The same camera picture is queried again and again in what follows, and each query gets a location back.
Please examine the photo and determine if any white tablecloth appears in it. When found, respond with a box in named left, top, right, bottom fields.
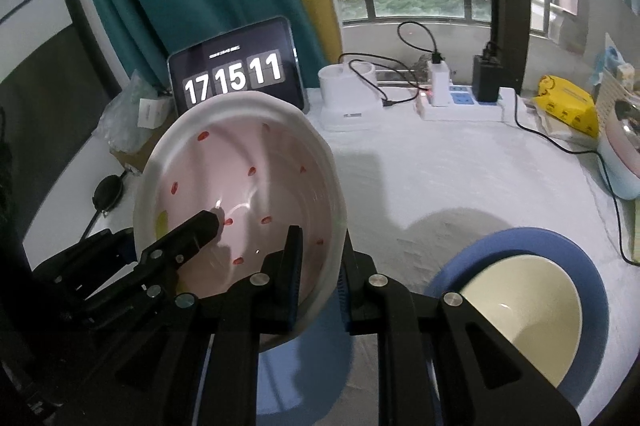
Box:
left=22, top=86, right=640, bottom=426

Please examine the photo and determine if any white plastic basket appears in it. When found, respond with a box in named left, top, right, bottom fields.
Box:
left=597, top=66, right=640, bottom=109

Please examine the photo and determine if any light blue bowl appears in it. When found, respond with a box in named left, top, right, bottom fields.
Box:
left=597, top=141, right=640, bottom=199

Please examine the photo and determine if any pink speckled bowl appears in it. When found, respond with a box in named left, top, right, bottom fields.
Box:
left=133, top=91, right=348, bottom=352

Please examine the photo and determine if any white power strip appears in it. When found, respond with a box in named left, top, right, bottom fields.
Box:
left=414, top=87, right=528, bottom=122

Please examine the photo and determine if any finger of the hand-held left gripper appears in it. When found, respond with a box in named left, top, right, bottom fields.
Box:
left=139, top=209, right=224, bottom=274
left=80, top=263, right=183, bottom=332

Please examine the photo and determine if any black charger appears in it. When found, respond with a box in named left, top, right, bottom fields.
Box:
left=472, top=41, right=502, bottom=102

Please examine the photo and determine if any blue plastic bag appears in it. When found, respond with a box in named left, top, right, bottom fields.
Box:
left=590, top=46, right=622, bottom=84

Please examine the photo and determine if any black round gadget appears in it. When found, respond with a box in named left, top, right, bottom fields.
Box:
left=80, top=173, right=127, bottom=239

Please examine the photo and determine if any yellow wet wipes pack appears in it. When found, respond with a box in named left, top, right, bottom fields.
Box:
left=530, top=75, right=599, bottom=139

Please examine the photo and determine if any large blue bowl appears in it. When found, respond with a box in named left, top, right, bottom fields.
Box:
left=422, top=227, right=610, bottom=412

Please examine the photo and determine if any white flat packet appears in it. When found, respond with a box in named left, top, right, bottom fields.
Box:
left=537, top=111, right=596, bottom=142

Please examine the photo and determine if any white charger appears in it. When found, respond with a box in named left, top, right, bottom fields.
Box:
left=427, top=51, right=451, bottom=106

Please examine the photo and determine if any clear plastic bag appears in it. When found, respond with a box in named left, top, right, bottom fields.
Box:
left=92, top=71, right=176, bottom=154

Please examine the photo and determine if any pink steel-lined bowl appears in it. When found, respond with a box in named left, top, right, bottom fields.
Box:
left=602, top=99, right=640, bottom=179

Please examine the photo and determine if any blue plate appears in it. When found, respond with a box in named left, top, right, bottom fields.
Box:
left=257, top=306, right=352, bottom=413

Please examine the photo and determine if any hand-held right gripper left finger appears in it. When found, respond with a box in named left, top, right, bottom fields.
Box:
left=90, top=225, right=304, bottom=426

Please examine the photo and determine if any cardboard box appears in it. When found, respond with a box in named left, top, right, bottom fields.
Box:
left=110, top=146, right=151, bottom=173

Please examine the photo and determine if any tablet with clock display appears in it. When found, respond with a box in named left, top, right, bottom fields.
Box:
left=167, top=15, right=308, bottom=117

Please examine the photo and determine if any small white box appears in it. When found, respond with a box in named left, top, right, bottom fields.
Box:
left=139, top=99, right=171, bottom=129

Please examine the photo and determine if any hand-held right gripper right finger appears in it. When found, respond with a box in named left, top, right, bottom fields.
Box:
left=336, top=239, right=583, bottom=426

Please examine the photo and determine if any cream bowl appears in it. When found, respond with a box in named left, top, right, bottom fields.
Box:
left=457, top=255, right=583, bottom=389

